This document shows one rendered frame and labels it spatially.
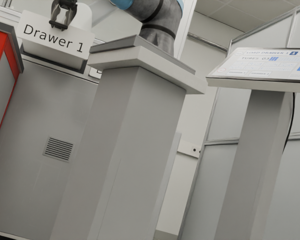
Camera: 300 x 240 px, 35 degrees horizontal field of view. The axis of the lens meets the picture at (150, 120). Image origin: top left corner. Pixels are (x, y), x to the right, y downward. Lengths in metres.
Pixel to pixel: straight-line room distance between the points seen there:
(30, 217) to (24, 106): 0.47
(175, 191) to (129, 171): 4.33
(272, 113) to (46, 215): 1.05
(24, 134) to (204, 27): 4.25
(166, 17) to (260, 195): 0.86
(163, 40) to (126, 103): 0.25
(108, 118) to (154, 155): 0.17
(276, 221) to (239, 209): 1.10
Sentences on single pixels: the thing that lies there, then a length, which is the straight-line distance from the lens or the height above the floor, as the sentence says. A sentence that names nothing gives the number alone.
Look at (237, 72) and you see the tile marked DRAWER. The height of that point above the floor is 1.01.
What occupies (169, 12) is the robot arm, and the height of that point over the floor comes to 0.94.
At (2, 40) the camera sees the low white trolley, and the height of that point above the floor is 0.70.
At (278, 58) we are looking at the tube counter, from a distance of 2.15.
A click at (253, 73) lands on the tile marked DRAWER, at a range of 2.06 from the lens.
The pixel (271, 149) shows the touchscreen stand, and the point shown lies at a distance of 2.00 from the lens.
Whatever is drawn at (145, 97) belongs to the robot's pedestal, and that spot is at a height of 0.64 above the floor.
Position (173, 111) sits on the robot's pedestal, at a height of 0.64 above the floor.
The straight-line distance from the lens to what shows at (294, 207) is 2.97.
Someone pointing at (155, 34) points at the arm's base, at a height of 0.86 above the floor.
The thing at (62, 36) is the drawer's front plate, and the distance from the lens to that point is 1.88.
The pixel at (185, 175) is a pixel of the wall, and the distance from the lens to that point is 5.70.
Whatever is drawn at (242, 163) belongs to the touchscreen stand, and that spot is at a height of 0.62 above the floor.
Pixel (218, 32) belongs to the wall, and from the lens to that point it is 6.11.
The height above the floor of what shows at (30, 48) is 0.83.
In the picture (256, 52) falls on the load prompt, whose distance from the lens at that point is 2.26.
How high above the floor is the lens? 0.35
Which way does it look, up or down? 10 degrees up
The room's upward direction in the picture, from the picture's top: 16 degrees clockwise
